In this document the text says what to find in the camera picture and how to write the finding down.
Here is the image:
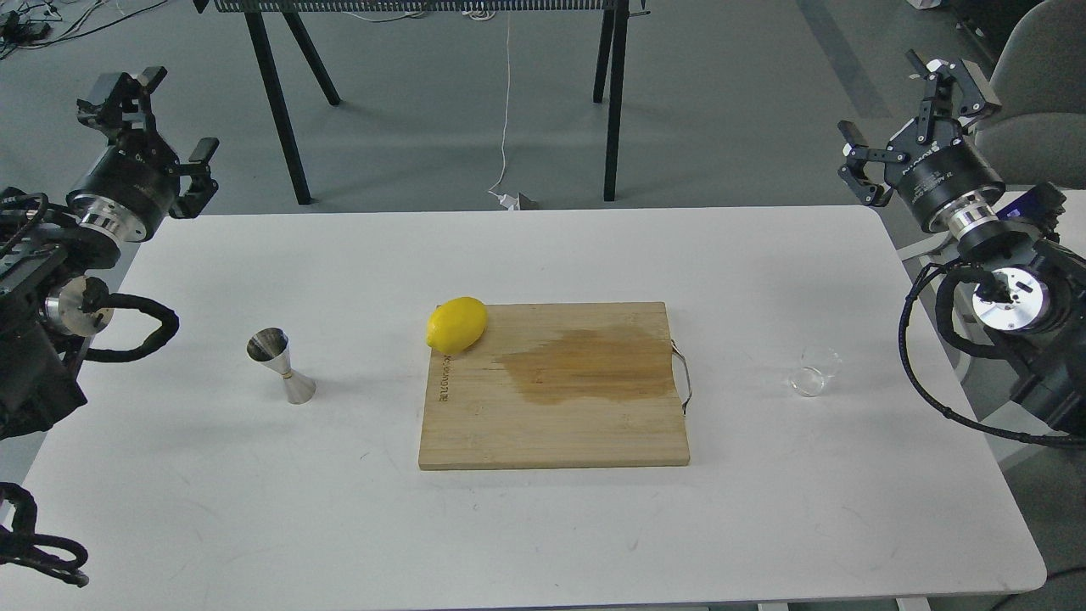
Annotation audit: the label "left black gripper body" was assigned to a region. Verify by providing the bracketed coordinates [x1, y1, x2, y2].
[67, 144, 180, 243]

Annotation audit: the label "black floor cables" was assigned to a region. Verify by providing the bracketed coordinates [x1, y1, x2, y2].
[0, 0, 171, 60]

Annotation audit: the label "steel double jigger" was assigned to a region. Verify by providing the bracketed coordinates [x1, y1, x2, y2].
[247, 328, 316, 405]

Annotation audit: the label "small clear glass cup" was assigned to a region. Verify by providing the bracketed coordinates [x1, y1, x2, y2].
[787, 345, 844, 398]

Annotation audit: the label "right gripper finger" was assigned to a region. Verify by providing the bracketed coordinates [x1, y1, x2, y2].
[906, 49, 1002, 149]
[837, 120, 906, 208]

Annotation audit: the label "white power cable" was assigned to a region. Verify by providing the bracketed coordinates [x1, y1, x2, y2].
[488, 12, 520, 211]

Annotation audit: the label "yellow lemon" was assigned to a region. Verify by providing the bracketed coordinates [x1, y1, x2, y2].
[424, 295, 488, 356]

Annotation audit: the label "bamboo cutting board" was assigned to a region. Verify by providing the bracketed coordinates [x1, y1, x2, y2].
[417, 301, 691, 471]

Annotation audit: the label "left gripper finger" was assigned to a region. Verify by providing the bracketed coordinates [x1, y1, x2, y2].
[168, 137, 220, 219]
[77, 66, 168, 154]

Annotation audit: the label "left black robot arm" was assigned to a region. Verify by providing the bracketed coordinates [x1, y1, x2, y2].
[1, 66, 218, 440]

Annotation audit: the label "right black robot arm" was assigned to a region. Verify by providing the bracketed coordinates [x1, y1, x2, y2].
[837, 50, 1085, 450]

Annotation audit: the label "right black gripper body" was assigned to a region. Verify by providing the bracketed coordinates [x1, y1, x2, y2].
[899, 140, 1007, 233]

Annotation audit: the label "grey office chair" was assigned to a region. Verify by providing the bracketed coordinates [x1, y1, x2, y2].
[967, 1, 1083, 211]

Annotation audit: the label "black metal frame table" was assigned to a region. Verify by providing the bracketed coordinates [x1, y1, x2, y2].
[194, 1, 645, 214]

